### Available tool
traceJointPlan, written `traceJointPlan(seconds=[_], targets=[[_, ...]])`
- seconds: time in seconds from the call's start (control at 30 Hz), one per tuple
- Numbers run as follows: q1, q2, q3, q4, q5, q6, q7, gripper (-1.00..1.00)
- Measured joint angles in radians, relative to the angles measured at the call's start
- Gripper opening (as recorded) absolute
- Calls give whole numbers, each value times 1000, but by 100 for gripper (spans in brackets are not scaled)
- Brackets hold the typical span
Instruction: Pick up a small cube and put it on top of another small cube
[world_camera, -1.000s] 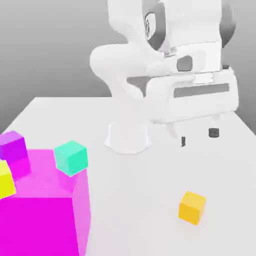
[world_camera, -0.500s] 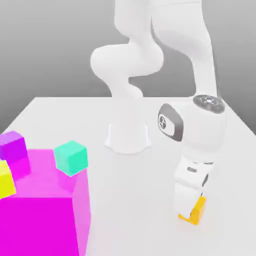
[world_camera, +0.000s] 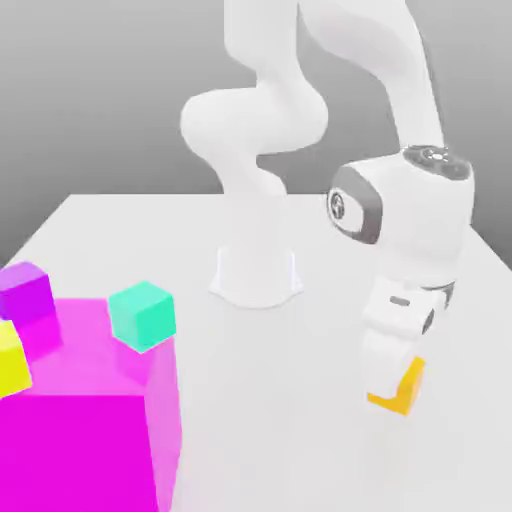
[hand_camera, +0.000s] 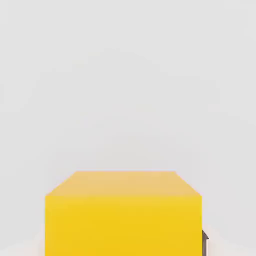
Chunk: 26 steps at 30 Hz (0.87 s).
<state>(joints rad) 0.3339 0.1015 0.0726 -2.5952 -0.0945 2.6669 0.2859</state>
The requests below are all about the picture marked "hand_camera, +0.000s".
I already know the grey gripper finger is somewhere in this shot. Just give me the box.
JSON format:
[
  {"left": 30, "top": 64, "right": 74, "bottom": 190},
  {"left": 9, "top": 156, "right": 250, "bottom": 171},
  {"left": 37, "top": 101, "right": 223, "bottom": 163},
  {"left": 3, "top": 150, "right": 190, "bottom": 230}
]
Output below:
[{"left": 201, "top": 229, "right": 225, "bottom": 256}]

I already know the small yellow cube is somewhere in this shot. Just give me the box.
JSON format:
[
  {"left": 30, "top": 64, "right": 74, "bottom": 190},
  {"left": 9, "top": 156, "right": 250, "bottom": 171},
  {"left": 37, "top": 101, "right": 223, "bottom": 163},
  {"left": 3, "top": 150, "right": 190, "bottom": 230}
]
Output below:
[{"left": 44, "top": 170, "right": 203, "bottom": 256}]

